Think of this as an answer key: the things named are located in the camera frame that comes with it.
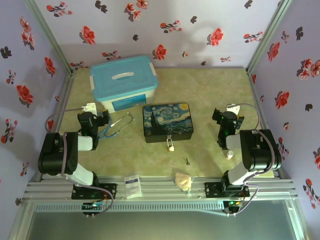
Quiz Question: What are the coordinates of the starry night tin box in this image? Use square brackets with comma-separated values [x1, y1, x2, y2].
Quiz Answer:
[142, 101, 195, 144]

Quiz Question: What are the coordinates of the brass padlock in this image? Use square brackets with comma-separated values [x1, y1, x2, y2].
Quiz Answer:
[165, 134, 175, 153]

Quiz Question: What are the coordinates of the blue stethoscope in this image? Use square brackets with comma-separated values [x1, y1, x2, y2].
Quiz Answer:
[97, 111, 135, 138]

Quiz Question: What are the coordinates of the blue lidded storage box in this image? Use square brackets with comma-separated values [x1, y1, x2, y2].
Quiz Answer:
[89, 55, 160, 114]

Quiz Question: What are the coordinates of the bag of beige cotton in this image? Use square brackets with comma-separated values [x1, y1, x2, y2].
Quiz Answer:
[174, 171, 195, 198]

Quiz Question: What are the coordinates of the white sealed packet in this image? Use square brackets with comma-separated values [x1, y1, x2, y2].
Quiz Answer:
[123, 174, 143, 200]

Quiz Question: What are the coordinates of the right circuit board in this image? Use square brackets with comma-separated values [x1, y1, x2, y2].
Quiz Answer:
[223, 199, 245, 217]

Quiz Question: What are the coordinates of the circuit board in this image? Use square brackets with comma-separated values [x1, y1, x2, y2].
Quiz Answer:
[223, 199, 245, 217]
[82, 202, 105, 218]

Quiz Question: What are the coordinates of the left circuit board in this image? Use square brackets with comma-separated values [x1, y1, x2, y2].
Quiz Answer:
[82, 202, 105, 218]

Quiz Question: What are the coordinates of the grey metal panel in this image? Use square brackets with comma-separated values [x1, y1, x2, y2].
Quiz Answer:
[7, 199, 311, 240]

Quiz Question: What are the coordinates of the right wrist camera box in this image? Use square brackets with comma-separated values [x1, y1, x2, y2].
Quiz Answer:
[225, 104, 242, 116]

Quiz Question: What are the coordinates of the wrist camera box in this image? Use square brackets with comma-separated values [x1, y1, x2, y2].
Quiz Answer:
[80, 101, 98, 114]
[225, 104, 242, 116]

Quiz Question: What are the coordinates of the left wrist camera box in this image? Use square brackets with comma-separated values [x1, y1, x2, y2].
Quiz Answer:
[80, 101, 98, 114]

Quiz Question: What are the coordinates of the aluminium side rail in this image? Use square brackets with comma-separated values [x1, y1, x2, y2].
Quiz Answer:
[29, 71, 76, 183]
[247, 69, 293, 180]

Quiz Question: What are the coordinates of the grey left arm cable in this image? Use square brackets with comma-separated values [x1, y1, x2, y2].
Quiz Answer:
[44, 107, 115, 213]

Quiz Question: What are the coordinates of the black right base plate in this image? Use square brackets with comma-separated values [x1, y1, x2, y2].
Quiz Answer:
[204, 181, 250, 199]

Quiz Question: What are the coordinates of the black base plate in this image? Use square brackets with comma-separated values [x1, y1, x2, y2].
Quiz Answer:
[204, 181, 250, 199]
[71, 183, 118, 200]

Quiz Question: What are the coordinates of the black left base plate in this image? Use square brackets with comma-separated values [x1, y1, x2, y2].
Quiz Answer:
[71, 183, 118, 200]

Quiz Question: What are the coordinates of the aluminium table edge rail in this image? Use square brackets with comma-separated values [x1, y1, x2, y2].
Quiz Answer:
[23, 176, 300, 201]

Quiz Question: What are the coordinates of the aluminium corner post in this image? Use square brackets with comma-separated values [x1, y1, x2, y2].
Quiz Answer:
[246, 0, 293, 76]
[24, 0, 76, 75]

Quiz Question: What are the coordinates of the grey slotted cable duct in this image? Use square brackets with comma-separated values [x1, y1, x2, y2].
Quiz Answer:
[33, 201, 225, 212]

